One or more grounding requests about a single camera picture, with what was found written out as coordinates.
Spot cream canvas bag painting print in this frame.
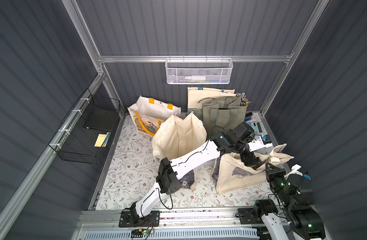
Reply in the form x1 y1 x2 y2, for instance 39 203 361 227
212 144 294 195

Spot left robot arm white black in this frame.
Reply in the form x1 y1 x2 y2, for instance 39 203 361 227
129 122 272 223

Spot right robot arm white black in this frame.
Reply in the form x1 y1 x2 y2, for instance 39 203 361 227
252 163 326 240

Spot olive green tote bag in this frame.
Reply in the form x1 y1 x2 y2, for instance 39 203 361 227
202 97 247 138

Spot open cream canvas bag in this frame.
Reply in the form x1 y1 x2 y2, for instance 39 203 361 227
151 112 207 191

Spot cream tote bag black lettering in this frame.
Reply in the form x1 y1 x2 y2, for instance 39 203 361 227
187 87 236 110

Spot light blue calculator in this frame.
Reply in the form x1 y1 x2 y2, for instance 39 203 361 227
248 121 265 135

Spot blue stapler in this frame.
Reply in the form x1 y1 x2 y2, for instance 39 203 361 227
244 112 253 122

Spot yellow pen holder cup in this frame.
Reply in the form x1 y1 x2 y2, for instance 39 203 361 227
236 93 251 107

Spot white bottle in basket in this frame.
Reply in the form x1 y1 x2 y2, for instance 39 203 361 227
185 76 206 82

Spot floral table mat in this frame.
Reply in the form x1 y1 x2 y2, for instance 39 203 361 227
95 116 271 210

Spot small green circuit board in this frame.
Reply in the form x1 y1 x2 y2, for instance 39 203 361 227
130 229 149 239

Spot yellow sticky note pad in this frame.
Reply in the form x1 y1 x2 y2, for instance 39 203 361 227
94 134 106 148

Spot black notebook in basket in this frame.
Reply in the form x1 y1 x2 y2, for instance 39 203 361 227
83 109 118 132

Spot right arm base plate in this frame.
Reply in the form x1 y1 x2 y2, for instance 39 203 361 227
235 208 261 225

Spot white tote bag yellow handles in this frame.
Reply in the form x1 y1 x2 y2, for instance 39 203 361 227
127 96 181 136

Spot white wire mesh basket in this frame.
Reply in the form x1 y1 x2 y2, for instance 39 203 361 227
165 58 234 85

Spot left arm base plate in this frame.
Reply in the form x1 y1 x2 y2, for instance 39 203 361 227
118 210 160 228

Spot black wire wall basket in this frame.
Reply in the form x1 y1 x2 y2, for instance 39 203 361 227
49 91 120 165

